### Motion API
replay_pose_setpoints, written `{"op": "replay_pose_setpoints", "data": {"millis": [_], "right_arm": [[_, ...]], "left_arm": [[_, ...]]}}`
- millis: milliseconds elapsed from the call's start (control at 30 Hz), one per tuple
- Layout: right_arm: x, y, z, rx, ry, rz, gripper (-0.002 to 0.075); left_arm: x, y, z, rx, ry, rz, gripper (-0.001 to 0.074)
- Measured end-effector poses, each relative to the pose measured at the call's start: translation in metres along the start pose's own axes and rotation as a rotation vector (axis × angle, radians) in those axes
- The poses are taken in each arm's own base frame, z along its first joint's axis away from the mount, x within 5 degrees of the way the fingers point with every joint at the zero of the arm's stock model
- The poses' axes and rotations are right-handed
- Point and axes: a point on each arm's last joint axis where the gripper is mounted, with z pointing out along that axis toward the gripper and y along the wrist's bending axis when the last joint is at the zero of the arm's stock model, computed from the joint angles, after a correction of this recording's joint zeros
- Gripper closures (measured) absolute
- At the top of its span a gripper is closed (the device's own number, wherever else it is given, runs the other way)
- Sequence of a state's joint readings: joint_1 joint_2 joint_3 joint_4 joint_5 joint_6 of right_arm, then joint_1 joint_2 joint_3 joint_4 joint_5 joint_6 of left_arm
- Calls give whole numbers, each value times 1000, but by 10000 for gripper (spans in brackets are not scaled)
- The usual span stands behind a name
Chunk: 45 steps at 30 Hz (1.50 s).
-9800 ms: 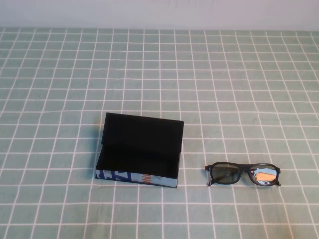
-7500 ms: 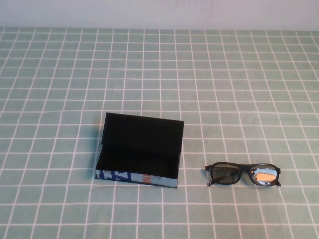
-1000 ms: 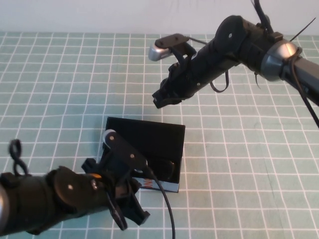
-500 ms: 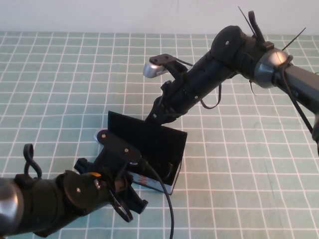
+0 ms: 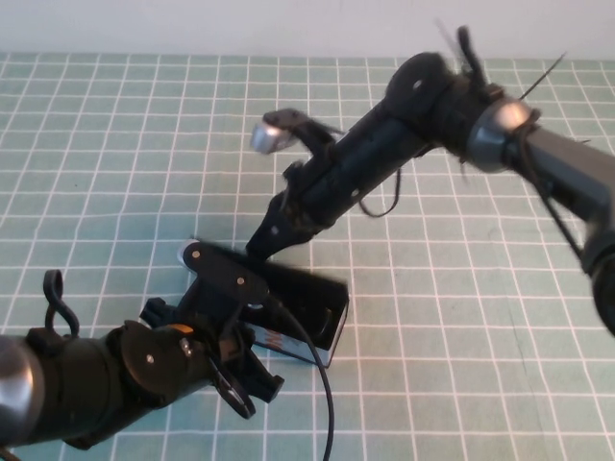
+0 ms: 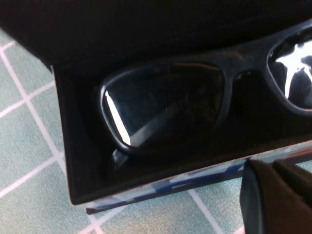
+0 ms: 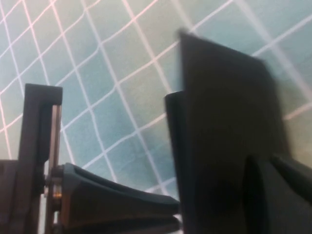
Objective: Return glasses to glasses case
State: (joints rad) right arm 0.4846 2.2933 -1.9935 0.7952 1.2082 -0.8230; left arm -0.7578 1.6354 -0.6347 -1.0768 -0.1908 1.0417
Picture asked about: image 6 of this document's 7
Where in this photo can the black framed glasses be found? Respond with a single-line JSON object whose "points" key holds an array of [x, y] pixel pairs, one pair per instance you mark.
{"points": [[229, 61]]}

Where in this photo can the black glasses case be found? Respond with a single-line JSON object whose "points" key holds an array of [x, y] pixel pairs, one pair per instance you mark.
{"points": [[80, 151]]}

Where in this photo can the green checked tablecloth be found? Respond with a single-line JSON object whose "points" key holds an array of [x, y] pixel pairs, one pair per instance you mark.
{"points": [[26, 151]]}

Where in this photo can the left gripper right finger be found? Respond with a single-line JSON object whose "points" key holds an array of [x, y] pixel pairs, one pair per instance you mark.
{"points": [[297, 180]]}

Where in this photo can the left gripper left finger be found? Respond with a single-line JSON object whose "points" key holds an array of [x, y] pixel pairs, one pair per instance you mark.
{"points": [[268, 202]]}

